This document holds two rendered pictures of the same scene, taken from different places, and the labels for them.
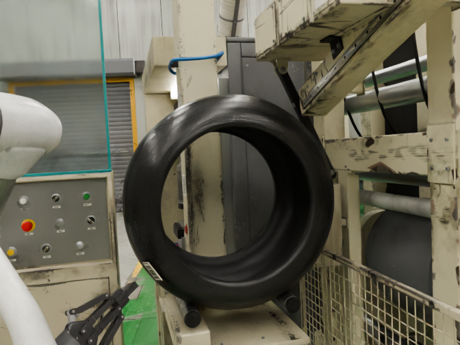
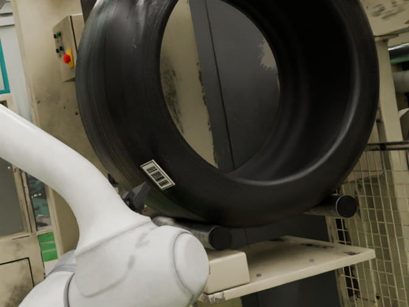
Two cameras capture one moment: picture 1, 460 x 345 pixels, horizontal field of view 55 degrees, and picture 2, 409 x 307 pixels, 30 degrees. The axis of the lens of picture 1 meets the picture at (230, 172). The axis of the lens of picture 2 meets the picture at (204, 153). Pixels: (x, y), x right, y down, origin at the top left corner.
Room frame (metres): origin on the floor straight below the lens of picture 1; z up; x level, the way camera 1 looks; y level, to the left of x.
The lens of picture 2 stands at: (-0.25, 0.34, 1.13)
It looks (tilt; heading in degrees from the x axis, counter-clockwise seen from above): 3 degrees down; 351
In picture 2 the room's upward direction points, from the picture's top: 10 degrees counter-clockwise
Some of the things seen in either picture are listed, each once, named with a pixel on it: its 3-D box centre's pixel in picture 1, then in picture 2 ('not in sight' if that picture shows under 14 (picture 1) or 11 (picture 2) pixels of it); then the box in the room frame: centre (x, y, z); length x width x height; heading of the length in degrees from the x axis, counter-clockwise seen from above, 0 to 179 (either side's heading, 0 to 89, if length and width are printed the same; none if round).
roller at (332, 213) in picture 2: (272, 287); (303, 203); (1.36, -0.12, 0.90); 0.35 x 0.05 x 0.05; 14
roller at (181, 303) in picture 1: (183, 298); (186, 231); (1.29, 0.16, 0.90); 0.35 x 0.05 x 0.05; 14
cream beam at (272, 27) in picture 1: (326, 14); not in sight; (1.28, -0.30, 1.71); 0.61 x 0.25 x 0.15; 14
